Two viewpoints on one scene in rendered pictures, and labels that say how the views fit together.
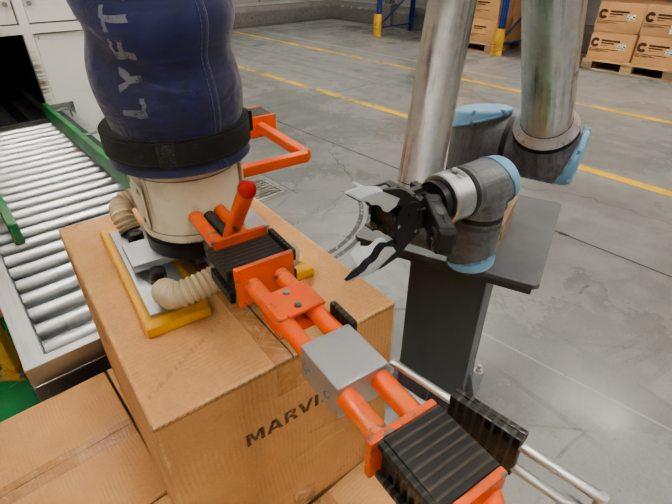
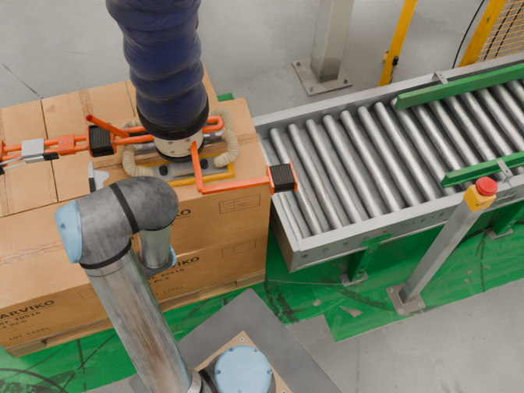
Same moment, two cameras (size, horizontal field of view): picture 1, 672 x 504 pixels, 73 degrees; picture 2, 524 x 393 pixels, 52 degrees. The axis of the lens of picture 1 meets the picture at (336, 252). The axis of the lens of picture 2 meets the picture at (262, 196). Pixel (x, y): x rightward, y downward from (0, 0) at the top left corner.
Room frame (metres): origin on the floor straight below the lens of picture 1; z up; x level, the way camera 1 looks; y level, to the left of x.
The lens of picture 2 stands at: (1.36, -0.70, 2.49)
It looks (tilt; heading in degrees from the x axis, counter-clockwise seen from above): 59 degrees down; 109
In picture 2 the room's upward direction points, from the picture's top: 3 degrees clockwise
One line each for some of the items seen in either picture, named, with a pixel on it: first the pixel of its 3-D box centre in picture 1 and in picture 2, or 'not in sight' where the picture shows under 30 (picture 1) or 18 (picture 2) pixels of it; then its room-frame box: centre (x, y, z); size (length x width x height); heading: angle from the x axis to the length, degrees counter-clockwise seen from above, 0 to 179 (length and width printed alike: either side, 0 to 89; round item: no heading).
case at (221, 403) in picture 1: (221, 339); (182, 183); (0.70, 0.24, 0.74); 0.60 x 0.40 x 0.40; 37
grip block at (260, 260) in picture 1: (252, 264); (101, 139); (0.51, 0.11, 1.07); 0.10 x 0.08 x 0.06; 124
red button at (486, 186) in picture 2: not in sight; (485, 188); (1.73, 0.47, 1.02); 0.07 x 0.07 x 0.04
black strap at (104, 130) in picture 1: (179, 129); (173, 106); (0.71, 0.25, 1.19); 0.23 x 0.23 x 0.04
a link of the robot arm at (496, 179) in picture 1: (480, 186); not in sight; (0.75, -0.26, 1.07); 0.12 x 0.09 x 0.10; 124
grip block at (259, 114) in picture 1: (253, 122); (281, 178); (1.11, 0.20, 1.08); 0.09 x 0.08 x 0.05; 124
